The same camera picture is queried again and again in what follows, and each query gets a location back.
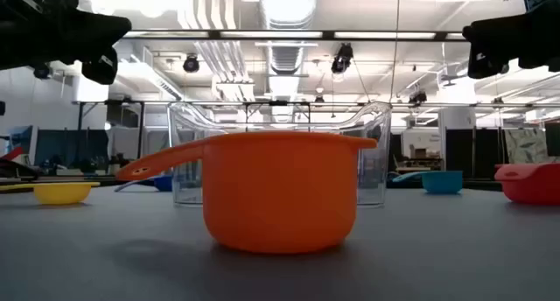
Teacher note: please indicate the floral patterned cloth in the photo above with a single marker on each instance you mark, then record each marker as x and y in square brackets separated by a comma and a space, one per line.
[525, 145]

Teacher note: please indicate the red measuring cup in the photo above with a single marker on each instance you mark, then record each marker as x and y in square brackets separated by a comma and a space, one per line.
[531, 185]

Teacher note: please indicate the black hanging camera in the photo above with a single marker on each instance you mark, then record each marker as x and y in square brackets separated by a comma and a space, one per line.
[342, 58]
[191, 65]

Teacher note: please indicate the black distant frame bar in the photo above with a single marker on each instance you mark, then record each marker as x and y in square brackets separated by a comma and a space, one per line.
[280, 103]

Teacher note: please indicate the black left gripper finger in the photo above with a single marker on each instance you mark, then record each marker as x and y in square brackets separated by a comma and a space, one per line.
[100, 32]
[100, 69]

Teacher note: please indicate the small red object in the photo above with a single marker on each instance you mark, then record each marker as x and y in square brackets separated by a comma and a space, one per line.
[13, 153]

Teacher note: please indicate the clear plastic basket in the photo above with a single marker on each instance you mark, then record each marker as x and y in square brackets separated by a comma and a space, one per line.
[374, 170]

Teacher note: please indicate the silver ventilation duct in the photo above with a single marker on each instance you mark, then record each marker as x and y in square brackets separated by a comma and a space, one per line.
[286, 8]

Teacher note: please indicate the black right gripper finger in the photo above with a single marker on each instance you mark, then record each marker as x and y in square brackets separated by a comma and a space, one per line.
[483, 67]
[494, 36]

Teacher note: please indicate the black partition panel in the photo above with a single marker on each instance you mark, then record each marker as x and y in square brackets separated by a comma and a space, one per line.
[474, 152]

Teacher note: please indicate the cyan measuring cup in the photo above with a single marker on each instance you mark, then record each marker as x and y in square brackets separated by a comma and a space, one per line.
[442, 183]

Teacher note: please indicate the blue measuring cup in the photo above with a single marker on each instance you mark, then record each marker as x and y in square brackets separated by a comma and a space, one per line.
[164, 184]

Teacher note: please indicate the orange measuring cup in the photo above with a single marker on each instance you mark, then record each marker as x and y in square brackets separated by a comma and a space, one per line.
[280, 196]

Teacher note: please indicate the yellow measuring cup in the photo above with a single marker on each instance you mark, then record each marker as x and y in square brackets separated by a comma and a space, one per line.
[61, 193]

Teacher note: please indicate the blue partition panel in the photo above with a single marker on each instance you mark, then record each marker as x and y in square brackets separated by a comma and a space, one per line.
[70, 145]

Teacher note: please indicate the black overhead frame bar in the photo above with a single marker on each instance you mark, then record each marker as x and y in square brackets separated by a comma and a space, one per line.
[328, 35]

